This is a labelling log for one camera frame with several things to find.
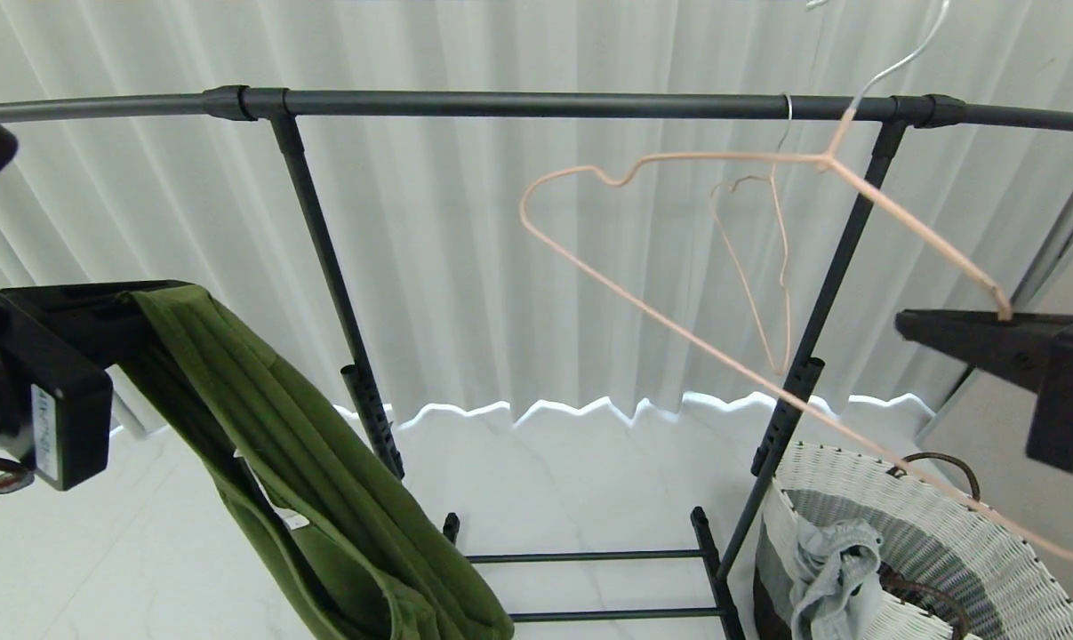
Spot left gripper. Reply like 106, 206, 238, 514
0, 274, 116, 492

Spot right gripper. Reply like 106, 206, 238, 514
1025, 302, 1073, 475

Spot green printed T-shirt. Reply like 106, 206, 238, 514
118, 284, 515, 640

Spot pink clothes hanger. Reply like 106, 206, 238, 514
518, 0, 1073, 564
709, 93, 795, 376

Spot white laundry basket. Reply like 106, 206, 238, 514
752, 442, 1073, 640

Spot black clothes rack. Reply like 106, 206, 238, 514
0, 84, 1073, 640

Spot pale grey garment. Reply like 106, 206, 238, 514
789, 518, 885, 640

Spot white curtain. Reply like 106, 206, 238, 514
0, 0, 1073, 445

